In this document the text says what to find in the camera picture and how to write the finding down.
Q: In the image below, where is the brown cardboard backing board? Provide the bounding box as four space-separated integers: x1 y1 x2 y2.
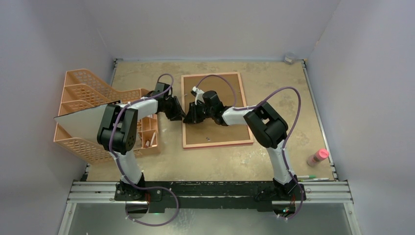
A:
184 73 251 145

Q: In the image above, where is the pink wooden photo frame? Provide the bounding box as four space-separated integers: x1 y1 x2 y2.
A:
181 71 254 150

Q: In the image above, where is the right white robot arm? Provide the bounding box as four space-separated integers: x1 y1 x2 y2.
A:
184 87 302 199

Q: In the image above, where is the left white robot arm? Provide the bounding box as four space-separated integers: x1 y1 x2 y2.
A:
97 82 184 200

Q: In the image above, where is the white marker in organizer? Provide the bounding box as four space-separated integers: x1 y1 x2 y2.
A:
144 132 156 148

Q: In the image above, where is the grey paper sheet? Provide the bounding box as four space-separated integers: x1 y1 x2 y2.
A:
54 101 143 152

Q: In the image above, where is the orange plastic desk organizer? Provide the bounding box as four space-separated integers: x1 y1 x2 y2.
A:
53 69 161 164

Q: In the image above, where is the small clear jar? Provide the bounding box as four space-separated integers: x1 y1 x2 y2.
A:
284 52 297 65

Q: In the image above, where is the pink glue bottle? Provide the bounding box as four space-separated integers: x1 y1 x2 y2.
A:
306 148 329 167

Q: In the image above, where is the green white marker pen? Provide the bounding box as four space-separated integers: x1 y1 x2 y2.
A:
298 175 316 180

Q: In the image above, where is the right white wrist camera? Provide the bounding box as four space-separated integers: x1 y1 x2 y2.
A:
191 86 205 103

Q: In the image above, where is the black mounting rail base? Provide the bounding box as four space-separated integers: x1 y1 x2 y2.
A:
114 180 306 215

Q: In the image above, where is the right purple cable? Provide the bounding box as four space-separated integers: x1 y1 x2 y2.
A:
194 74 305 221

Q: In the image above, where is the aluminium table frame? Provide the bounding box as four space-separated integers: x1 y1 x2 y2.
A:
59 60 361 235

